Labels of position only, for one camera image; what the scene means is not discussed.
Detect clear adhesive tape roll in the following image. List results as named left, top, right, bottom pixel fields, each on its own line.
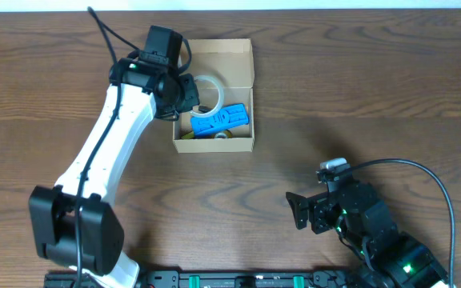
left=190, top=74, right=226, bottom=119

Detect brown cardboard box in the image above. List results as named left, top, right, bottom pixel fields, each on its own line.
left=173, top=38, right=255, bottom=154

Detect yellow tape roll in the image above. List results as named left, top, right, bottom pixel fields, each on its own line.
left=213, top=130, right=233, bottom=139

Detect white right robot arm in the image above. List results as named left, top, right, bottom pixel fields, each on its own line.
left=286, top=181, right=450, bottom=288

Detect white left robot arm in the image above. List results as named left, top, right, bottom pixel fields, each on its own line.
left=28, top=26, right=199, bottom=287

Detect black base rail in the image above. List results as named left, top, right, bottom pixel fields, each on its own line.
left=42, top=268, right=359, bottom=288

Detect yellow highlighter blue caps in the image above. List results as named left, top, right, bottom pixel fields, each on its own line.
left=181, top=132, right=195, bottom=140

